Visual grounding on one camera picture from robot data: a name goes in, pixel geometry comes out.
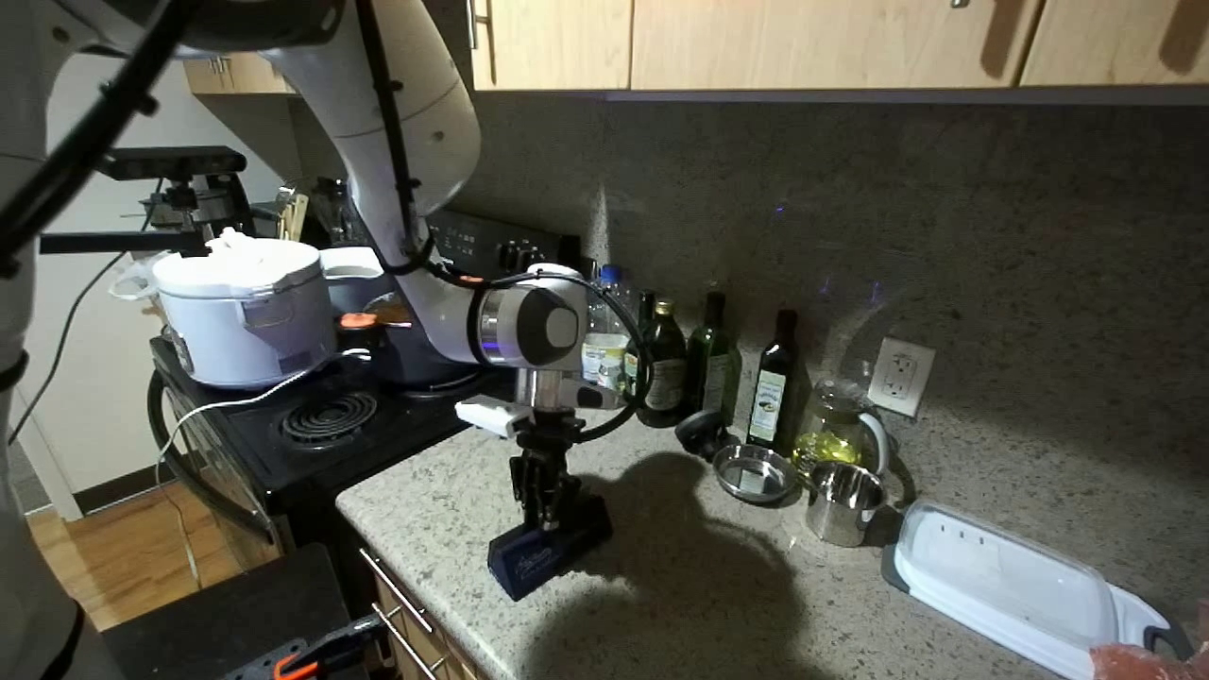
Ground large plastic oil bottle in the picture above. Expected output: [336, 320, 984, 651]
[581, 264, 635, 402]

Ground black wine bottle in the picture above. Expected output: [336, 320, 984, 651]
[750, 309, 797, 447]

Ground small steel bowl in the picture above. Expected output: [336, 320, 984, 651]
[714, 447, 797, 507]

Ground wall power outlet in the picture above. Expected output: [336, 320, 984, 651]
[869, 337, 938, 421]

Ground glass oil cruet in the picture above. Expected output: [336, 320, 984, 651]
[807, 377, 888, 475]

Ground blue glasses case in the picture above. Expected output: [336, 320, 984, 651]
[488, 497, 611, 602]

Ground steel cup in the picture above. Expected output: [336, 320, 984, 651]
[805, 461, 884, 547]

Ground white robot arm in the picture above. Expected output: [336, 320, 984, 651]
[0, 0, 480, 377]

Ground orange plastic bag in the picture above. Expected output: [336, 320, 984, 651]
[1093, 643, 1209, 680]

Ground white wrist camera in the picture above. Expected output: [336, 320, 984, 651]
[454, 393, 529, 439]

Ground upper wooden cabinets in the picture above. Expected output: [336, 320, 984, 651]
[180, 0, 1209, 101]

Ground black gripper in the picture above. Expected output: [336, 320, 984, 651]
[512, 412, 581, 529]

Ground dark olive oil bottle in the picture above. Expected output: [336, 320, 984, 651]
[639, 300, 687, 429]

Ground lower wooden cabinet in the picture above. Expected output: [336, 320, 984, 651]
[336, 537, 485, 680]

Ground white plastic tray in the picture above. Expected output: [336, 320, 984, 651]
[892, 503, 1171, 680]

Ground white rice cooker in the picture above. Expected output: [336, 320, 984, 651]
[109, 226, 336, 391]

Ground black stove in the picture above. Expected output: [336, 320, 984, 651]
[146, 245, 586, 537]

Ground green glass bottle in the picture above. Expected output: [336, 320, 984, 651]
[687, 291, 738, 421]

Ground black measuring scoop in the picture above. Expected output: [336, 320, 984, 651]
[678, 408, 733, 461]

